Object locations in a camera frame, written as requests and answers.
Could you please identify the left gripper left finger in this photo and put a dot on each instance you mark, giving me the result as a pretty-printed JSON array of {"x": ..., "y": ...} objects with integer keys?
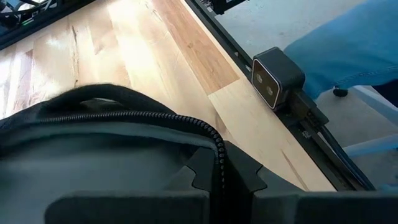
[{"x": 124, "y": 208}]

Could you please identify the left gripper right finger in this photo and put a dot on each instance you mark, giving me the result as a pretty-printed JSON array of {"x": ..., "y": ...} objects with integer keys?
[{"x": 311, "y": 208}]

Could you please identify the black backpack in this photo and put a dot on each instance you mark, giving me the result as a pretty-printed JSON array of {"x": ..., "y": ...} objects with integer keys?
[{"x": 93, "y": 155}]

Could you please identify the black table-level camera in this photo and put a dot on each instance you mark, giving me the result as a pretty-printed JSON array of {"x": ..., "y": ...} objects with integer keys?
[{"x": 276, "y": 77}]

